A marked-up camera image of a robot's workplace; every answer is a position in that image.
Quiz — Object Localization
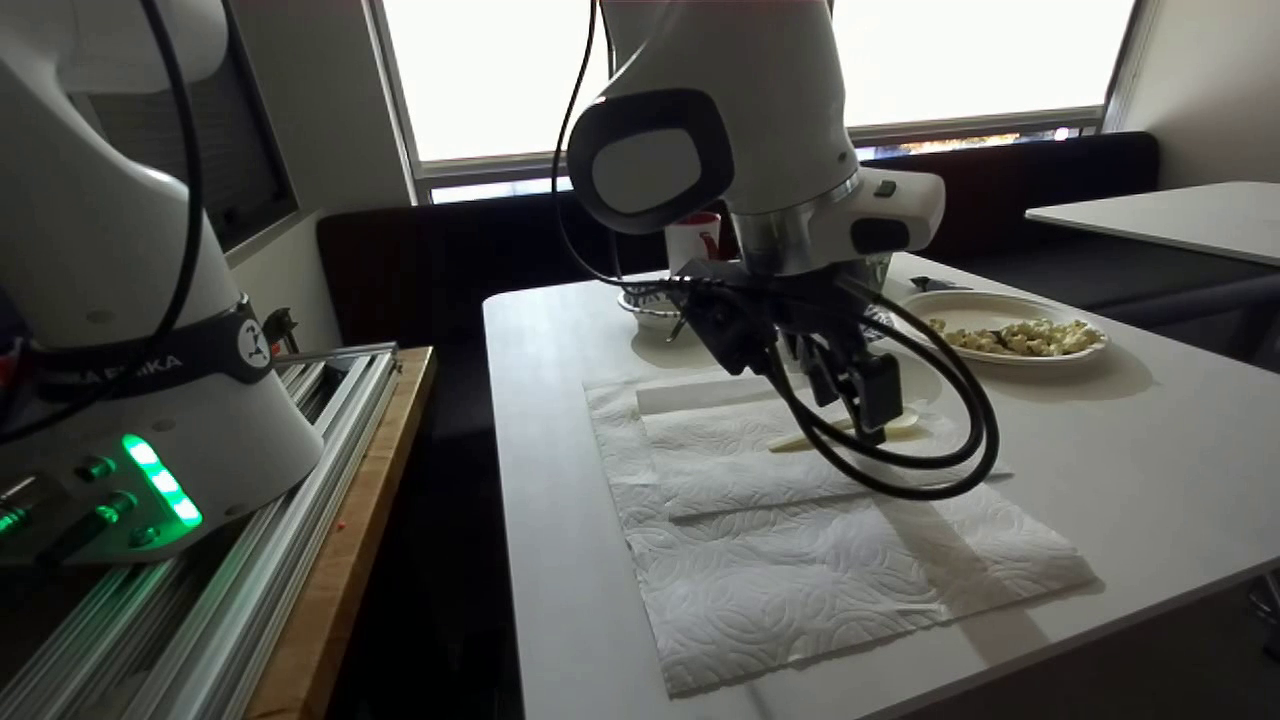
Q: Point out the blue patterned bowl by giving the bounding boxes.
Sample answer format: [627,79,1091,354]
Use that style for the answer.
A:
[615,274,695,336]

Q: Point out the popcorn and coffee beans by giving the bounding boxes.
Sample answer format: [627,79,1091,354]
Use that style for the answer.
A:
[951,311,1103,359]

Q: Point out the wooden base board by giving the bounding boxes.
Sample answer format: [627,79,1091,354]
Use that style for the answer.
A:
[244,344,442,720]

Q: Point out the window with white frame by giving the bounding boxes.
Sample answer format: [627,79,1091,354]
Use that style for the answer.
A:
[366,0,1151,208]

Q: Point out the large white paper towel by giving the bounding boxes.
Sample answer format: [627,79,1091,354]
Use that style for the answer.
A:
[582,363,1100,700]

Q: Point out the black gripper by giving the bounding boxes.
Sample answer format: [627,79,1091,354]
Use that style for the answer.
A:
[668,267,905,444]

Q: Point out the white side table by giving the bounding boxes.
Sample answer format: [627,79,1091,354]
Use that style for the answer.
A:
[1022,174,1280,270]

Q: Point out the folded white paper towel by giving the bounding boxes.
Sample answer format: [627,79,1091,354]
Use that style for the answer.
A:
[632,363,1016,524]

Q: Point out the dark wall screen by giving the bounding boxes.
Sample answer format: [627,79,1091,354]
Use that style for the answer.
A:
[98,0,302,257]

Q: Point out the small bar clamp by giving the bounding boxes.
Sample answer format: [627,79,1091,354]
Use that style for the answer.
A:
[261,308,305,369]

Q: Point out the aluminium rail frame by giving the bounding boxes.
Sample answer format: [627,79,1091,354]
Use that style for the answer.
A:
[0,341,400,720]

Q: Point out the white round plate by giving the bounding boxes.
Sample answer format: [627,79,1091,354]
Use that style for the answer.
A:
[905,286,1112,372]

